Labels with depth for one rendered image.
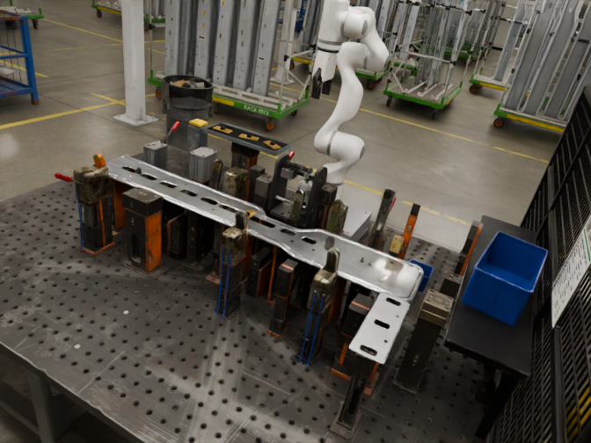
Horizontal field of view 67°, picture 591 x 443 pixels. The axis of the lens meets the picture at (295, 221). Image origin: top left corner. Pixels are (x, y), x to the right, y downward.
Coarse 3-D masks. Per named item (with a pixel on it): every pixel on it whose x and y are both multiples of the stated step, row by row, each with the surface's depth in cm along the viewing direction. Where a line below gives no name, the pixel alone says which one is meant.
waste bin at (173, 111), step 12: (168, 84) 411; (180, 84) 423; (192, 84) 430; (204, 84) 449; (168, 96) 415; (180, 96) 413; (192, 96) 415; (204, 96) 422; (168, 108) 419; (180, 108) 421; (192, 108) 421; (204, 108) 431; (168, 120) 435; (180, 120) 428; (204, 120) 440; (168, 132) 442; (180, 132) 434; (168, 144) 450; (180, 144) 441
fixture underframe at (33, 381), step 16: (0, 384) 178; (32, 384) 150; (48, 384) 148; (0, 400) 174; (16, 400) 174; (48, 400) 152; (64, 400) 159; (16, 416) 172; (32, 416) 169; (48, 416) 155; (64, 416) 162; (80, 416) 172; (48, 432) 160; (64, 432) 165
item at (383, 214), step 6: (384, 192) 154; (390, 192) 153; (384, 198) 154; (390, 198) 157; (384, 204) 158; (390, 204) 156; (384, 210) 159; (378, 216) 159; (384, 216) 159; (384, 222) 159
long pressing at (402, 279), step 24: (120, 168) 187; (144, 168) 190; (168, 192) 175; (216, 192) 181; (216, 216) 165; (264, 216) 169; (264, 240) 157; (288, 240) 158; (336, 240) 163; (312, 264) 148; (360, 264) 152; (384, 264) 154; (408, 264) 156; (384, 288) 142; (408, 288) 144
